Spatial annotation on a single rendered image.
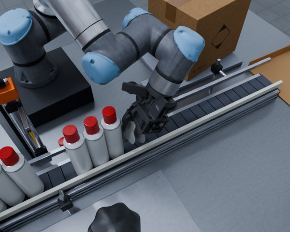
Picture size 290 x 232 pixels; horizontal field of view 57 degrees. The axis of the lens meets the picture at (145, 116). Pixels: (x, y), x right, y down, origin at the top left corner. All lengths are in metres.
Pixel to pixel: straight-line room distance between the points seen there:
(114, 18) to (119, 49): 0.89
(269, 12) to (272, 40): 1.99
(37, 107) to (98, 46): 0.46
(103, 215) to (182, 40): 0.38
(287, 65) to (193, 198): 0.74
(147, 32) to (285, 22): 2.74
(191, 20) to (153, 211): 0.59
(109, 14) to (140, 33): 0.88
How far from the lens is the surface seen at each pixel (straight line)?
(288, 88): 1.20
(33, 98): 1.01
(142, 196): 0.77
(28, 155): 0.90
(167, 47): 0.61
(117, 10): 1.52
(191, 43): 0.59
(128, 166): 0.82
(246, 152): 0.95
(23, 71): 1.02
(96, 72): 0.56
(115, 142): 0.73
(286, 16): 3.41
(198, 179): 0.86
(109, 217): 0.44
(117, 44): 0.58
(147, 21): 0.64
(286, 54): 1.36
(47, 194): 0.77
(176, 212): 0.76
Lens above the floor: 1.59
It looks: 52 degrees down
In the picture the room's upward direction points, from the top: straight up
